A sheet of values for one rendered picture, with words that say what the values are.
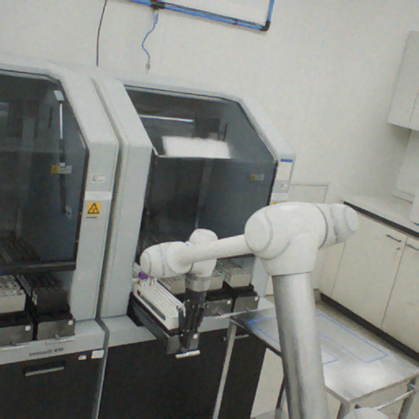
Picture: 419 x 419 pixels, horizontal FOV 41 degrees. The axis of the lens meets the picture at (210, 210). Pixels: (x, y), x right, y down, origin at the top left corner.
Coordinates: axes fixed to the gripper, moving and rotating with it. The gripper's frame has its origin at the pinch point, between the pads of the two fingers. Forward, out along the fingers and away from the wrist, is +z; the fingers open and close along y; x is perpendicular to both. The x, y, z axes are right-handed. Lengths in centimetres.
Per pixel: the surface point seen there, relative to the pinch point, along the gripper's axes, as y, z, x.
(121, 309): 11.0, 2.6, -31.6
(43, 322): 45, -1, -23
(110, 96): 16, -78, -54
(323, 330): -57, -2, 13
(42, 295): 44, -8, -30
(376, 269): -229, 32, -94
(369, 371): -51, -1, 42
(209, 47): -83, -102, -141
